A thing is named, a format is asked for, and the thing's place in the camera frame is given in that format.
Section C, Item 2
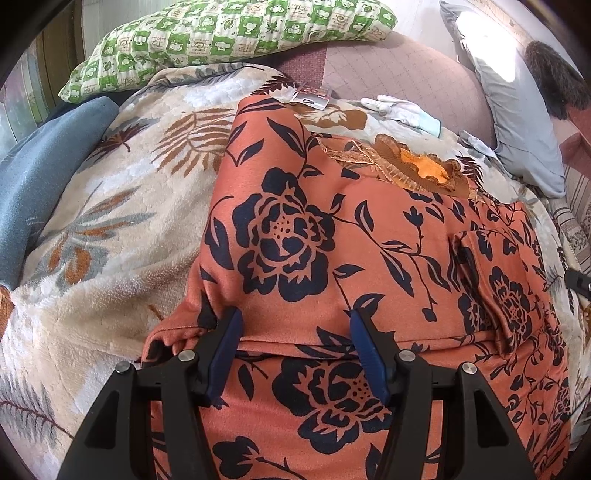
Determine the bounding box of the pink quilted bed sheet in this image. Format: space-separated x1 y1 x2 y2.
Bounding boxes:
277 30 497 148

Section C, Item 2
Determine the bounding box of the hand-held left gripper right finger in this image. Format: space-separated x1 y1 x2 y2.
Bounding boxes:
349 310 539 480

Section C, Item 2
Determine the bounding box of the white grey glove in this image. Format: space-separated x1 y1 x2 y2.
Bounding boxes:
458 130 502 160

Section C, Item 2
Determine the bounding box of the blue cloth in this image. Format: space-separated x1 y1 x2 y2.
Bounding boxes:
0 97 121 291

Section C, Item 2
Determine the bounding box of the striped patterned cloth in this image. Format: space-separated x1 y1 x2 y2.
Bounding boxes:
547 164 591 278

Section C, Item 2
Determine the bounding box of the grey pillow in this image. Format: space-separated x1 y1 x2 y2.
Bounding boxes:
438 0 568 199

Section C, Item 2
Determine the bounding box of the small printed card box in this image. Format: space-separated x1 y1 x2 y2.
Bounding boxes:
292 84 334 109

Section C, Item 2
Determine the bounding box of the white glove with teal cuff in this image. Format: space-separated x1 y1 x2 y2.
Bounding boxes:
361 95 441 138

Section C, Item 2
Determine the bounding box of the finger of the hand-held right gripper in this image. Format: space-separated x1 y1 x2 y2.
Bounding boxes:
563 269 591 301

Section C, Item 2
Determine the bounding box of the green checked pillow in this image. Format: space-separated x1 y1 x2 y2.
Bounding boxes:
58 0 399 104

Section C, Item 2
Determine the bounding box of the cream leaf print blanket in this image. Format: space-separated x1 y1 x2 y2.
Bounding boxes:
0 62 591 467

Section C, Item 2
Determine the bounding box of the dark furry object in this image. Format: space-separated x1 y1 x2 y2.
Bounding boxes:
524 41 591 118

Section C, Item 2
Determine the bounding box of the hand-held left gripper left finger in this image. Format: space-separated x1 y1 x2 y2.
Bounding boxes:
55 307 244 480

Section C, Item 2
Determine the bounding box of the pink cloth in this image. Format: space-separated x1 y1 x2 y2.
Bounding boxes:
558 110 591 168

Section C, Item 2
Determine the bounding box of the orange floral print garment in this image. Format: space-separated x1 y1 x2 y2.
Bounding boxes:
142 95 573 480

